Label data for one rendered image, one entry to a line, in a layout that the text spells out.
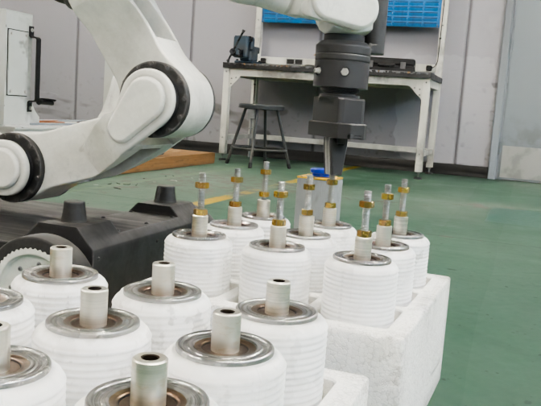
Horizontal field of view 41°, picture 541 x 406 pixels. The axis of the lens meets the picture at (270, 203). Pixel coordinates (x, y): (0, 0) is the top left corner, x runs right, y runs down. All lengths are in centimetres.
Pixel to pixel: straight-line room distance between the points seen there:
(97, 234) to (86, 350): 75
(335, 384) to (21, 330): 29
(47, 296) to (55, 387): 24
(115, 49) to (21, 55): 228
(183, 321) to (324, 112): 58
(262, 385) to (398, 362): 37
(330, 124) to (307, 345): 57
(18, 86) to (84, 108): 360
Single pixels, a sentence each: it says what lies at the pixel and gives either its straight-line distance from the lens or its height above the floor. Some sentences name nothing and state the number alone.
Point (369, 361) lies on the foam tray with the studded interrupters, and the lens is 90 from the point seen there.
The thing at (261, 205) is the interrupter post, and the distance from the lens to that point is 123.
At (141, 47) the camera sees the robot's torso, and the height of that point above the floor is 53.
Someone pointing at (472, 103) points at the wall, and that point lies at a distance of 607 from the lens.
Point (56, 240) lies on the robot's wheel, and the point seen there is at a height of 19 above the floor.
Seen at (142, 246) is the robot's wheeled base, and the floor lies 16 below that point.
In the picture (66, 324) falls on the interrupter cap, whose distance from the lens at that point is 62.
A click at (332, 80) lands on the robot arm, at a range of 115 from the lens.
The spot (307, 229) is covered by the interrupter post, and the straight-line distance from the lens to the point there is 108.
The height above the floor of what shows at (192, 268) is 21.
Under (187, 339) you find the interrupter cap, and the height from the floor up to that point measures 25.
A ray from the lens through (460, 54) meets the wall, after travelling 610.
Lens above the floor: 44
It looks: 7 degrees down
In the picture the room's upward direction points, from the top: 4 degrees clockwise
